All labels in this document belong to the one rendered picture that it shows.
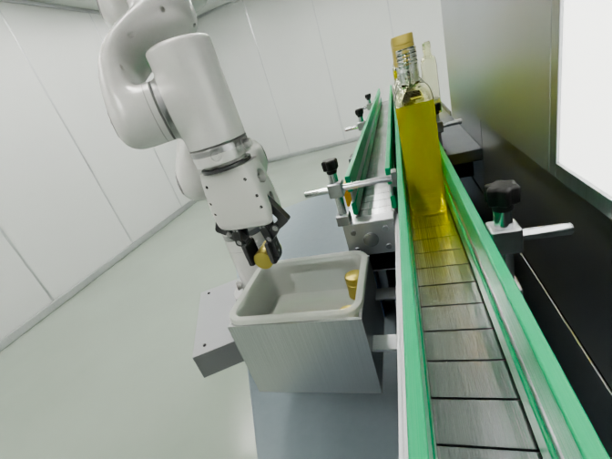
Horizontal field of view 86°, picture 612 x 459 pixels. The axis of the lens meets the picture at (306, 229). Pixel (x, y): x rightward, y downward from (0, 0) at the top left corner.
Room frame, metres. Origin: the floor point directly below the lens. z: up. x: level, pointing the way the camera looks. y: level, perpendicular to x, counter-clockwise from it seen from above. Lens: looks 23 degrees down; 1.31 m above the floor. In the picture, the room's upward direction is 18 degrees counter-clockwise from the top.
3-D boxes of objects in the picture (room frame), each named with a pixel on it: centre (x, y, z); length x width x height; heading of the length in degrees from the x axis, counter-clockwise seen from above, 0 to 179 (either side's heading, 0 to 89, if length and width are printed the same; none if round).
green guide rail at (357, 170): (1.40, -0.41, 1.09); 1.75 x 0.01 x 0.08; 159
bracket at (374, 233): (0.55, -0.11, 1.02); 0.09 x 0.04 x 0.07; 69
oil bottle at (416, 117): (0.52, -0.22, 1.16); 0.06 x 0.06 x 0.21; 70
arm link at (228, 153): (0.49, 0.08, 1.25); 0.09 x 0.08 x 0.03; 65
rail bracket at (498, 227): (0.26, -0.20, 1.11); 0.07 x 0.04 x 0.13; 69
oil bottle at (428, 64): (1.33, -0.64, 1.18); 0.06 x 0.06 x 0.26; 64
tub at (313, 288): (0.48, 0.04, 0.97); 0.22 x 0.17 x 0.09; 69
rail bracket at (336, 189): (0.55, -0.10, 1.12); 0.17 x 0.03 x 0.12; 69
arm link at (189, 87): (0.49, 0.09, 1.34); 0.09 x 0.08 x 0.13; 100
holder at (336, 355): (0.47, 0.01, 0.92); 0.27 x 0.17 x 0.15; 69
